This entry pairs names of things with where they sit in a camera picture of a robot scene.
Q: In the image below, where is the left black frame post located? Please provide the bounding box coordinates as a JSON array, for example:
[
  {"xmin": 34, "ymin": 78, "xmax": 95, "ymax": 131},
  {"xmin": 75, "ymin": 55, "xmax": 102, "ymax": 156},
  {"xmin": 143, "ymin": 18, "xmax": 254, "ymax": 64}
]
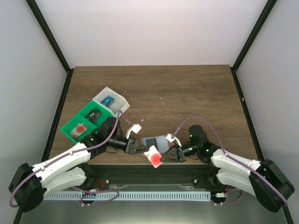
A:
[{"xmin": 25, "ymin": 0, "xmax": 71, "ymax": 73}]

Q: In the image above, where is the light blue slotted cable duct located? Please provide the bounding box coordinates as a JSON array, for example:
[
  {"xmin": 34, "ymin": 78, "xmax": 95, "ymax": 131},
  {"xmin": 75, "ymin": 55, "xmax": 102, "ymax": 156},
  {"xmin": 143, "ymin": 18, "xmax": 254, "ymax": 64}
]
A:
[{"xmin": 46, "ymin": 191, "xmax": 211, "ymax": 202}]

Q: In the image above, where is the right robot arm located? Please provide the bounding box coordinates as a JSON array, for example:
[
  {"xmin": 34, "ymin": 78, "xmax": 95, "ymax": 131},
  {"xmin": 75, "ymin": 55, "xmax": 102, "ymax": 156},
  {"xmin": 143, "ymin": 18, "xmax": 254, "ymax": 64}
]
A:
[{"xmin": 160, "ymin": 125, "xmax": 295, "ymax": 212}]

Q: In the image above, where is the white plastic bin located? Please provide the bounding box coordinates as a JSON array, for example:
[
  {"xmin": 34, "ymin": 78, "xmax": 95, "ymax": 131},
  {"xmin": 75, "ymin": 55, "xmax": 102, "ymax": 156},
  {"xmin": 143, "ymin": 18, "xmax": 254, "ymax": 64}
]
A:
[{"xmin": 93, "ymin": 87, "xmax": 130, "ymax": 117}]

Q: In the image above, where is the blue card in bin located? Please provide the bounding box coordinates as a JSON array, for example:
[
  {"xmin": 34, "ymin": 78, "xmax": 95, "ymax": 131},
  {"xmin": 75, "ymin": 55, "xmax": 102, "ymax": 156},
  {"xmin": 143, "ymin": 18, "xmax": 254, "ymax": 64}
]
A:
[{"xmin": 100, "ymin": 95, "xmax": 114, "ymax": 107}]

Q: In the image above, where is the green plastic bin middle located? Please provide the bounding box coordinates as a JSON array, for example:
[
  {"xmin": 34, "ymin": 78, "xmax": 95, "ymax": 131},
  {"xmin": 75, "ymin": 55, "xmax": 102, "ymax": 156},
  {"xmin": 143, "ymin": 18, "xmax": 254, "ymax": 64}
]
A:
[{"xmin": 78, "ymin": 100, "xmax": 113, "ymax": 127}]

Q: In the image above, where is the right black frame post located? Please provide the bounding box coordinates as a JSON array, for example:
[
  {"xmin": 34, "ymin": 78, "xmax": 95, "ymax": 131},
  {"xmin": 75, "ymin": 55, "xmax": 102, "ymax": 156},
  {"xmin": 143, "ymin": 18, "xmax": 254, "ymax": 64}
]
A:
[{"xmin": 232, "ymin": 0, "xmax": 278, "ymax": 70}]

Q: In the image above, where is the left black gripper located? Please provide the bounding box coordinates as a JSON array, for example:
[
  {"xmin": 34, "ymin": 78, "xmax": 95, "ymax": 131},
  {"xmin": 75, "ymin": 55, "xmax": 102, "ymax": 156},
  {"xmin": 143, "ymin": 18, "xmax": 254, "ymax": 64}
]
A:
[{"xmin": 107, "ymin": 135, "xmax": 149, "ymax": 155}]

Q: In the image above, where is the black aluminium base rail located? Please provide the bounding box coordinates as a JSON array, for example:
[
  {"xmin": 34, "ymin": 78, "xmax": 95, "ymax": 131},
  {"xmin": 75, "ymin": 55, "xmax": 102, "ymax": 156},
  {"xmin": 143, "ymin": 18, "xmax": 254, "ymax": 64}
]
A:
[{"xmin": 75, "ymin": 164, "xmax": 223, "ymax": 190}]

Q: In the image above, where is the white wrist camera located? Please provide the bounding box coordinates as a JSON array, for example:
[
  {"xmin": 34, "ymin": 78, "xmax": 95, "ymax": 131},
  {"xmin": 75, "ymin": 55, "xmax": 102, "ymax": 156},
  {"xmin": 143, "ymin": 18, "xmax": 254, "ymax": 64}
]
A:
[
  {"xmin": 165, "ymin": 133, "xmax": 181, "ymax": 146},
  {"xmin": 126, "ymin": 123, "xmax": 142, "ymax": 139}
]

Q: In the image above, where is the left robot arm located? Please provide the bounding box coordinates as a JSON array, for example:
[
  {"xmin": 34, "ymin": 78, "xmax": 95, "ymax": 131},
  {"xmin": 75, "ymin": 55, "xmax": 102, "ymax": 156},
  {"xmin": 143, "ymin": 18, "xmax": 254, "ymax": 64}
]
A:
[{"xmin": 8, "ymin": 117, "xmax": 149, "ymax": 212}]

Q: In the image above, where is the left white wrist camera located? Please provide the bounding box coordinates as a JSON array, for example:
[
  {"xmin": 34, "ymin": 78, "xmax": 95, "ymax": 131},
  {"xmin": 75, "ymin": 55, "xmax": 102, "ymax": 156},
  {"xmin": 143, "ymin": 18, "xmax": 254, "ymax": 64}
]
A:
[{"xmin": 126, "ymin": 123, "xmax": 142, "ymax": 139}]

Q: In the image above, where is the green plastic bin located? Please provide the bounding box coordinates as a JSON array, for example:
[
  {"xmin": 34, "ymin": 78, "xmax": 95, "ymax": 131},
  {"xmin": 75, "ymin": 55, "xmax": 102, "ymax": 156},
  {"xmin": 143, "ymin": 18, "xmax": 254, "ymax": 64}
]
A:
[
  {"xmin": 60, "ymin": 115, "xmax": 96, "ymax": 143},
  {"xmin": 78, "ymin": 100, "xmax": 113, "ymax": 127}
]

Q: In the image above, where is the red dot card in bin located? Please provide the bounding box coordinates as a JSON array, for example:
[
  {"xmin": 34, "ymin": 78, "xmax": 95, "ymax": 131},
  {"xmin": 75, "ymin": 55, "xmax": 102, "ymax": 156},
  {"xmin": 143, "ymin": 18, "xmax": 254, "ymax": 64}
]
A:
[{"xmin": 69, "ymin": 123, "xmax": 87, "ymax": 139}]

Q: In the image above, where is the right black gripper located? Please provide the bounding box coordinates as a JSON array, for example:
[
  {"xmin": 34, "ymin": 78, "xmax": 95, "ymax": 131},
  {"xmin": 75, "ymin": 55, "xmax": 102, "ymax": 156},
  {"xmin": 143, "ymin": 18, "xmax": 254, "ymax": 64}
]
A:
[{"xmin": 160, "ymin": 141, "xmax": 199, "ymax": 163}]

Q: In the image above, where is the green plastic bin front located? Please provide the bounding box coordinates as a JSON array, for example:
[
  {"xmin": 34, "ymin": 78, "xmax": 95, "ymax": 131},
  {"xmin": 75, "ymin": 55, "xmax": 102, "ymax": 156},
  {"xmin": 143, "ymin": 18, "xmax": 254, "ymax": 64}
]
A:
[{"xmin": 60, "ymin": 115, "xmax": 96, "ymax": 143}]

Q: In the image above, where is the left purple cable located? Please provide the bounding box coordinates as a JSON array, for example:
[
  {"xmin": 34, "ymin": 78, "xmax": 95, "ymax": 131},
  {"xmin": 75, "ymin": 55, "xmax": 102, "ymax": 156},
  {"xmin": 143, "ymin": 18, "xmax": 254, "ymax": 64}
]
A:
[{"xmin": 8, "ymin": 110, "xmax": 131, "ymax": 208}]

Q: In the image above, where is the black card in bin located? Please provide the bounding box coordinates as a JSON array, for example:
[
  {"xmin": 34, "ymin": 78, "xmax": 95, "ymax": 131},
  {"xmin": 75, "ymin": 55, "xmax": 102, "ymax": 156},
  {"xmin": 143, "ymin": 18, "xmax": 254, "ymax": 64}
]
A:
[{"xmin": 85, "ymin": 109, "xmax": 101, "ymax": 123}]

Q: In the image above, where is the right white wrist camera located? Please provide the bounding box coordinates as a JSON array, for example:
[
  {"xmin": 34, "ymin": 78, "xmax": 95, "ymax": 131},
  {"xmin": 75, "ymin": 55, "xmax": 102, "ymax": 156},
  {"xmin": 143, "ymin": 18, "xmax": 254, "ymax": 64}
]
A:
[{"xmin": 165, "ymin": 133, "xmax": 181, "ymax": 146}]

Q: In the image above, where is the black frame post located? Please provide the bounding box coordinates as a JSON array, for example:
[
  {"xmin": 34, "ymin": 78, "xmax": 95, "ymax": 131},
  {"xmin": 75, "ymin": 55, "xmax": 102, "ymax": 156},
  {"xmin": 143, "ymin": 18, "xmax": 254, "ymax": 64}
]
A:
[
  {"xmin": 25, "ymin": 0, "xmax": 71, "ymax": 73},
  {"xmin": 232, "ymin": 0, "xmax": 278, "ymax": 70}
]

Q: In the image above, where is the grey black card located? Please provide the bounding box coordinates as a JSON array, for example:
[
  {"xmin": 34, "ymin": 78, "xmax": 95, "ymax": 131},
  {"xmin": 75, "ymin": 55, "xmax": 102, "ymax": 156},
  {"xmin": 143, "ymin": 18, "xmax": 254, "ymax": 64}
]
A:
[{"xmin": 145, "ymin": 138, "xmax": 157, "ymax": 148}]

